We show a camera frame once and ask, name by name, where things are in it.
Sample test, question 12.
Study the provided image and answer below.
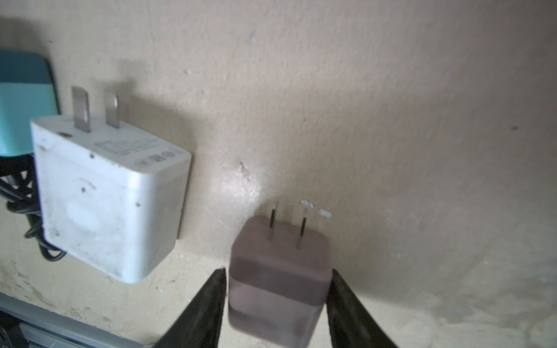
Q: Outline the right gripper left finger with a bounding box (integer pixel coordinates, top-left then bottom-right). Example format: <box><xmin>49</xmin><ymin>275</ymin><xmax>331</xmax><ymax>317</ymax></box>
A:
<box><xmin>154</xmin><ymin>268</ymin><xmax>227</xmax><ymax>348</ymax></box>

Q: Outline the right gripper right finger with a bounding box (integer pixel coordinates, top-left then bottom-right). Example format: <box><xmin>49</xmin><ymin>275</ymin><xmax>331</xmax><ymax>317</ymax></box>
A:
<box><xmin>326</xmin><ymin>269</ymin><xmax>397</xmax><ymax>348</ymax></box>

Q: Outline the pink plug adapter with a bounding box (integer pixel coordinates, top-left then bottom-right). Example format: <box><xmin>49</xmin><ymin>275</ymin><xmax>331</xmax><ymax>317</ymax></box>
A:
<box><xmin>228</xmin><ymin>208</ymin><xmax>333</xmax><ymax>347</ymax></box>

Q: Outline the teal plug adapter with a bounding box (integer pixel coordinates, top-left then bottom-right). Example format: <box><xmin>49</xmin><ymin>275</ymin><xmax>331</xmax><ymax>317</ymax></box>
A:
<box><xmin>1</xmin><ymin>48</ymin><xmax>59</xmax><ymax>157</ymax></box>

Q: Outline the white square plug adapter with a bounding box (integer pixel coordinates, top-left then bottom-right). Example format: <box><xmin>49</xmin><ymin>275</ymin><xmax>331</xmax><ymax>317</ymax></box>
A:
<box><xmin>30</xmin><ymin>86</ymin><xmax>192</xmax><ymax>284</ymax></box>

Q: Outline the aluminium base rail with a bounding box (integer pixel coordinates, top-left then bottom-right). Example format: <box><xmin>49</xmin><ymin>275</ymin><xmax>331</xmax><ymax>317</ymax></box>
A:
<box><xmin>1</xmin><ymin>294</ymin><xmax>144</xmax><ymax>347</ymax></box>

